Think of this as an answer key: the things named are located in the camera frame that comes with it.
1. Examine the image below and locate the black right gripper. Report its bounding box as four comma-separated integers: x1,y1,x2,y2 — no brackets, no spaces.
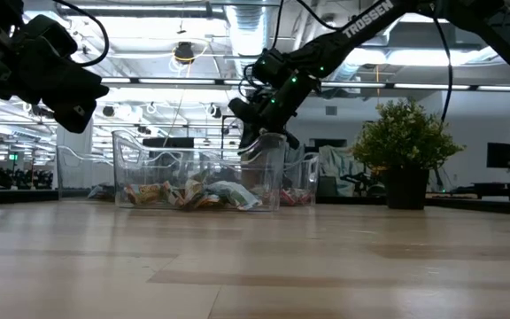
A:
239,74,309,151

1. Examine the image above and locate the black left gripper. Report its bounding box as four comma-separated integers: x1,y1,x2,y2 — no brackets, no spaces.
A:
0,16,110,105

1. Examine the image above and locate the red granola bar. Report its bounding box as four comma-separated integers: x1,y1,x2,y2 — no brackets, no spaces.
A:
297,188,317,206
280,188,303,207

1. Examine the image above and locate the blue white granola bar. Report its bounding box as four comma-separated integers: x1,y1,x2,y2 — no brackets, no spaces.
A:
205,179,263,212

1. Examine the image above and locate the clear plastic bin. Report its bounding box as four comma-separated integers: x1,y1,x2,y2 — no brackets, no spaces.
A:
276,152,321,207
55,144,119,200
112,129,288,213

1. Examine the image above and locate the white pillar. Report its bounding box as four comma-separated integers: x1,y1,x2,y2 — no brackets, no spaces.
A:
55,128,94,150

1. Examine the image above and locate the pale green tarp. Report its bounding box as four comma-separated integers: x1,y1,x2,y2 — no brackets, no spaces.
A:
316,144,354,183

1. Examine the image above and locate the wide black monitor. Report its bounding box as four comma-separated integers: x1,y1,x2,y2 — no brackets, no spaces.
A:
142,136,196,150

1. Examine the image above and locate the long ceiling light strip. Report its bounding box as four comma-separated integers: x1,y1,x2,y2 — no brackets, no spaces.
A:
99,75,510,93

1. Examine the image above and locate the small potted green plant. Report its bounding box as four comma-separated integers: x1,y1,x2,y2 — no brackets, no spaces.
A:
351,97,467,210

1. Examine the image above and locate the small black monitor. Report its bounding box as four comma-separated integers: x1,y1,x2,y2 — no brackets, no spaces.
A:
486,142,510,169

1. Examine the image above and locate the dark background desk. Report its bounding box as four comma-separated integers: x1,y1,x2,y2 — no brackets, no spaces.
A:
471,180,510,200

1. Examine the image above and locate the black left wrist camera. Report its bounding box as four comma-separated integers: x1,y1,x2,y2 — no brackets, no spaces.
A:
53,97,97,135

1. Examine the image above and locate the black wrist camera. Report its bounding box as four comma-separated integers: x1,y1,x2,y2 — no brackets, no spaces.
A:
53,97,97,135
227,96,261,128

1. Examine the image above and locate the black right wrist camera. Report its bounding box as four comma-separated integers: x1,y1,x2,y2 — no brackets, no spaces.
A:
227,96,261,128

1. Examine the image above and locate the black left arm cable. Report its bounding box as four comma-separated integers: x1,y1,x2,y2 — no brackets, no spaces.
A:
52,0,111,68

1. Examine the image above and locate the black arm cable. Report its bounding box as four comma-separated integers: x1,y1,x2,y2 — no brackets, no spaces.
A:
430,15,454,124
52,0,111,68

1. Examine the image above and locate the vertical silver ventilation duct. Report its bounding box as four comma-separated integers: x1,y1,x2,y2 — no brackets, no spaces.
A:
224,4,274,134

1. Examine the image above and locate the black hanging cable reel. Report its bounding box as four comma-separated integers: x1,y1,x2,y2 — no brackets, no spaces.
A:
174,41,196,66

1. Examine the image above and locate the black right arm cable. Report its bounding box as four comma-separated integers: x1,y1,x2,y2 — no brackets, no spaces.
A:
430,15,454,124

